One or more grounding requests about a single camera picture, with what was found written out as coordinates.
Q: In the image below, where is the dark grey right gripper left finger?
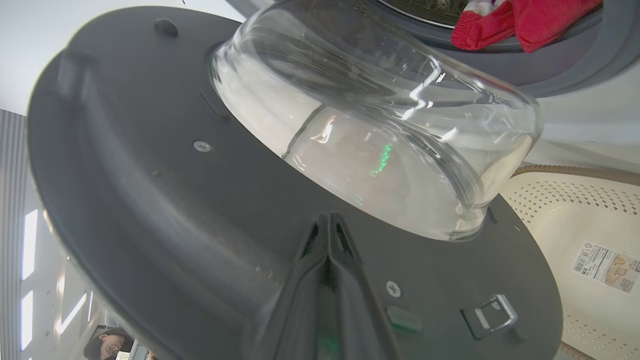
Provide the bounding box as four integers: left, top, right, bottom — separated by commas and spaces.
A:
249, 213, 331, 360

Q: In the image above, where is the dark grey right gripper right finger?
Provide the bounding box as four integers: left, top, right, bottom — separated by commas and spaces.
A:
325, 213, 402, 360

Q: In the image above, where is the dark grey glass washer door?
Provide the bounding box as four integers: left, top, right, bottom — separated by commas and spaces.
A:
27, 0, 564, 360

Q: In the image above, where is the red garment with white stripe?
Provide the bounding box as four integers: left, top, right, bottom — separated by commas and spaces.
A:
451, 0, 517, 51

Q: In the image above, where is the red jersey with number print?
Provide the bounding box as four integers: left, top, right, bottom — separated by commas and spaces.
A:
512, 0, 604, 54

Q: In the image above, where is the cream perforated laundry basket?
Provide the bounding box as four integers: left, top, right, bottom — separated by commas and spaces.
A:
499, 165, 640, 360

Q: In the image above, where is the white front-load washing machine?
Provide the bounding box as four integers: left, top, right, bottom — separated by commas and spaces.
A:
225, 0, 640, 168

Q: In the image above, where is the person with glasses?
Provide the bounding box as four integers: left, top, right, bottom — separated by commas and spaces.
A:
82, 327, 137, 360

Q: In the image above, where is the paper label sticker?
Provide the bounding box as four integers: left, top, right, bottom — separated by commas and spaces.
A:
571, 242, 640, 295

